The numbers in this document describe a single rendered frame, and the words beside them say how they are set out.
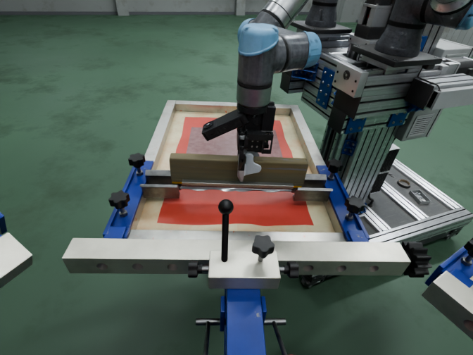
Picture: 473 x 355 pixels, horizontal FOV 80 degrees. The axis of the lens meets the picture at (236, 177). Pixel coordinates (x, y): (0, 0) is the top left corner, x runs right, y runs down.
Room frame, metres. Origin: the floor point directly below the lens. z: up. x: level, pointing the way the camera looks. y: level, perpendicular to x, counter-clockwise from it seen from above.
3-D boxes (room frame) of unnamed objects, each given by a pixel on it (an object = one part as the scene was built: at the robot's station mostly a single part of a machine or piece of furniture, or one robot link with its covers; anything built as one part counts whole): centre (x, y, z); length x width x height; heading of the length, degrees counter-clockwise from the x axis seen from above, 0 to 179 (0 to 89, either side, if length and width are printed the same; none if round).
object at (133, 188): (0.55, 0.27, 0.98); 0.30 x 0.05 x 0.07; 4
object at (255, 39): (0.60, -0.03, 1.35); 0.09 x 0.08 x 0.11; 125
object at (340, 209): (0.59, -0.28, 0.98); 0.30 x 0.05 x 0.07; 4
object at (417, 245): (0.38, -0.37, 1.02); 0.07 x 0.06 x 0.07; 4
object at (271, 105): (0.60, -0.03, 1.19); 0.09 x 0.08 x 0.12; 94
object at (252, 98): (0.61, -0.03, 1.27); 0.08 x 0.08 x 0.05
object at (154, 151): (0.81, 0.01, 0.97); 0.79 x 0.58 x 0.04; 4
